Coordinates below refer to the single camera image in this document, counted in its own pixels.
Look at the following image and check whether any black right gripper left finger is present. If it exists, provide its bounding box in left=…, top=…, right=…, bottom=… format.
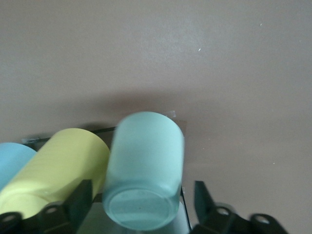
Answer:
left=0, top=179, right=94, bottom=234

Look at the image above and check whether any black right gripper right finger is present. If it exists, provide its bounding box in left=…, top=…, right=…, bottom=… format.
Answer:
left=192, top=180, right=291, bottom=234

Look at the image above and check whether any light blue cup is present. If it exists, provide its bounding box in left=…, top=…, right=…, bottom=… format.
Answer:
left=0, top=142, right=38, bottom=192

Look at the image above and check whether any mint green cup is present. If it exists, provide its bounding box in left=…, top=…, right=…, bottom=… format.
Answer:
left=102, top=111, right=185, bottom=232

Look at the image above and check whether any yellow cup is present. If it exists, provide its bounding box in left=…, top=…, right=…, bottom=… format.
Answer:
left=0, top=128, right=112, bottom=219

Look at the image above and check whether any black wire cup rack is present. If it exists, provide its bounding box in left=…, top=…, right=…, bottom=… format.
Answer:
left=21, top=111, right=194, bottom=232

